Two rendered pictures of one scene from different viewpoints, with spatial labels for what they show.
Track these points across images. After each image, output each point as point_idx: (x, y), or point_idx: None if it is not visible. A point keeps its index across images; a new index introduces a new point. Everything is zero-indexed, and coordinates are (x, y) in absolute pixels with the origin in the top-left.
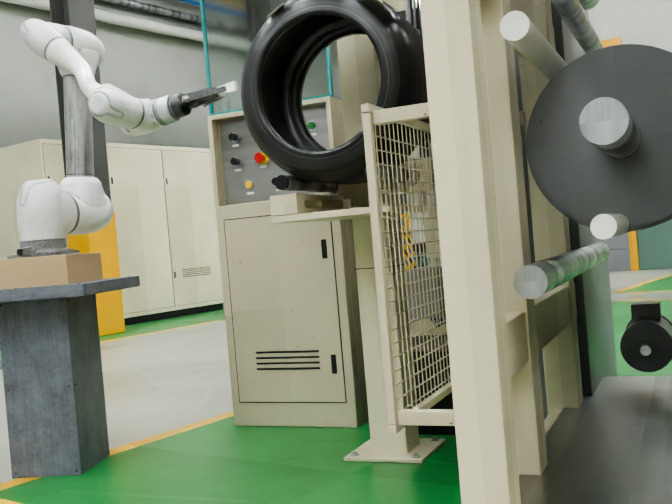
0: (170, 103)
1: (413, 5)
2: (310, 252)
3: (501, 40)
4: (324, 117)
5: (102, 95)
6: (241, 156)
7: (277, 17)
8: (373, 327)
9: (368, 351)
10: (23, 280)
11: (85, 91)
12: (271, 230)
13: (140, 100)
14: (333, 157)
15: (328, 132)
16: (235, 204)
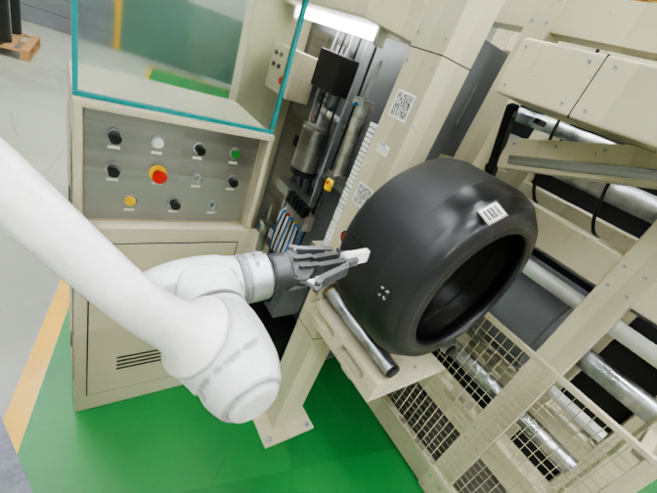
0: (280, 284)
1: (361, 61)
2: None
3: (613, 326)
4: (251, 149)
5: (275, 388)
6: (121, 163)
7: (494, 227)
8: (307, 369)
9: (297, 382)
10: None
11: (156, 340)
12: (163, 257)
13: (240, 294)
14: (439, 346)
15: (260, 173)
16: (100, 218)
